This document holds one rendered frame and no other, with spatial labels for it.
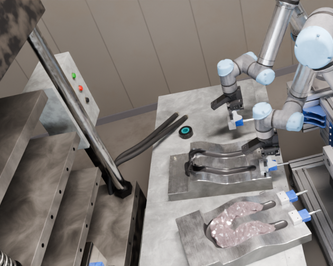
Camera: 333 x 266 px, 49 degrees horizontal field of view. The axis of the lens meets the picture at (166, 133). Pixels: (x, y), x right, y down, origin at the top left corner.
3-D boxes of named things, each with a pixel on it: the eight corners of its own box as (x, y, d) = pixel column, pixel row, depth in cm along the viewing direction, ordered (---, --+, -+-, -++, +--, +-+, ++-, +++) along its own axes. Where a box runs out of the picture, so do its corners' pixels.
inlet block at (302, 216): (317, 208, 157) (317, 201, 153) (323, 217, 153) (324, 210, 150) (288, 219, 157) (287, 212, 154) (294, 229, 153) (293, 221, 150)
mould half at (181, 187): (265, 149, 192) (262, 130, 183) (273, 189, 173) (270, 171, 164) (173, 162, 203) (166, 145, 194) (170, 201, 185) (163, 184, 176)
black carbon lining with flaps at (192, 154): (253, 150, 184) (251, 136, 178) (257, 174, 173) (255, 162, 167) (185, 160, 192) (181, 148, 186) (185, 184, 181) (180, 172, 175)
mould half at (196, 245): (281, 193, 170) (280, 178, 163) (311, 240, 151) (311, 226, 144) (181, 231, 171) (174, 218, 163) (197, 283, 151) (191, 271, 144)
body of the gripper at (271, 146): (280, 157, 162) (278, 138, 154) (260, 160, 164) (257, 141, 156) (277, 144, 168) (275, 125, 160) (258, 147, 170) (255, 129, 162)
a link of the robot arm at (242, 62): (264, 70, 172) (244, 81, 171) (249, 61, 181) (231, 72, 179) (262, 56, 167) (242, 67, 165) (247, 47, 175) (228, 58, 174)
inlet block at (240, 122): (253, 119, 195) (252, 112, 191) (254, 125, 191) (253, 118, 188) (229, 123, 198) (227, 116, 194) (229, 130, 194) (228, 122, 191)
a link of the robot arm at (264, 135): (256, 134, 154) (253, 121, 159) (257, 141, 157) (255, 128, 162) (274, 131, 152) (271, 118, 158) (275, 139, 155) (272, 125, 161)
